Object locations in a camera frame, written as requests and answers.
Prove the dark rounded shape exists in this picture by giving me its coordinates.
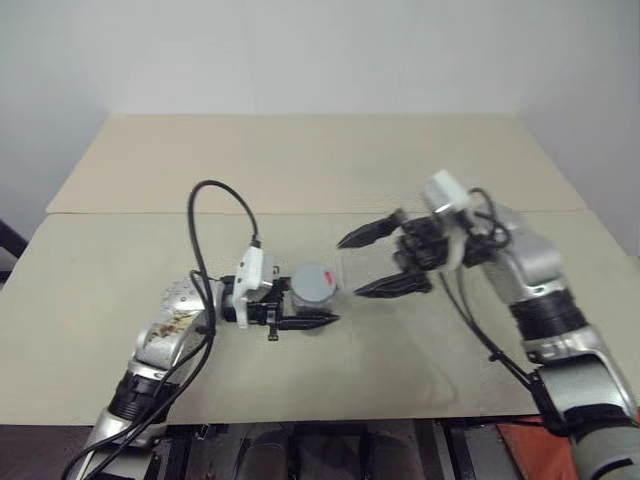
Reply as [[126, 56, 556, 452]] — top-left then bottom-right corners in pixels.
[[238, 423, 297, 480]]

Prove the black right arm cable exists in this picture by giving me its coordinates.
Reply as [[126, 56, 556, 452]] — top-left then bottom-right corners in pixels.
[[439, 187, 574, 437]]

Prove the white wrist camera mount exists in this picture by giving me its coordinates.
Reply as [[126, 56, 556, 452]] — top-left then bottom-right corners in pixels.
[[422, 170, 476, 272], [233, 245, 281, 330]]

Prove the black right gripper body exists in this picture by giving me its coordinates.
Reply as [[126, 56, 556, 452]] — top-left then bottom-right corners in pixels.
[[392, 213, 452, 282]]

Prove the black furniture piece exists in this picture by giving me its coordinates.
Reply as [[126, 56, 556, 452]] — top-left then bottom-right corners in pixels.
[[0, 218, 30, 292]]

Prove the orange red object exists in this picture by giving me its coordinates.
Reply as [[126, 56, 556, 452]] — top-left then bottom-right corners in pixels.
[[496, 417, 577, 480]]

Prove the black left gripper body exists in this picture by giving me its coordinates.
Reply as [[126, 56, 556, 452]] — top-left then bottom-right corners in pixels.
[[246, 277, 294, 343]]

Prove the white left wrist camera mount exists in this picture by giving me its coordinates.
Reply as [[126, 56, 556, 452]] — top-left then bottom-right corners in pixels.
[[233, 245, 281, 330]]

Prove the gray jar lid red label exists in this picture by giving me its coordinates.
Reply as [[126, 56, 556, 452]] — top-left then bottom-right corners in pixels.
[[291, 261, 339, 304]]

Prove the clear jar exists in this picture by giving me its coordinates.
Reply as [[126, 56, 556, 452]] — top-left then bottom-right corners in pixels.
[[291, 279, 347, 321]]

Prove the transparent plastic box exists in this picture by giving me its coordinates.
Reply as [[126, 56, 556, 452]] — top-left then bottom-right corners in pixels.
[[335, 248, 402, 302]]

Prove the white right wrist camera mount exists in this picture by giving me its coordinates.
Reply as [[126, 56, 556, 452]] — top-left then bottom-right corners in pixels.
[[422, 170, 476, 272]]

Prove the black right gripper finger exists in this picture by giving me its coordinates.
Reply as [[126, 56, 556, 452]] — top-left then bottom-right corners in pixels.
[[353, 272, 433, 300], [337, 208, 407, 250]]

